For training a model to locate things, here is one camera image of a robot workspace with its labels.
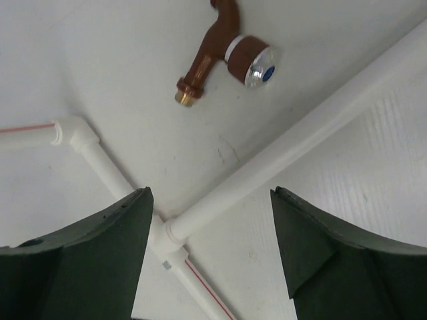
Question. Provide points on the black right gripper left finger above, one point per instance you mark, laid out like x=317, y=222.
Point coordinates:
x=87, y=270

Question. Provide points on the white PVC pipe frame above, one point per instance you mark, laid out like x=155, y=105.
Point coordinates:
x=399, y=62

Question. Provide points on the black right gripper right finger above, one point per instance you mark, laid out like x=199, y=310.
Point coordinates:
x=336, y=270

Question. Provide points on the brown water faucet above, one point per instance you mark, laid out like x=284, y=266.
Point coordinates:
x=249, y=59

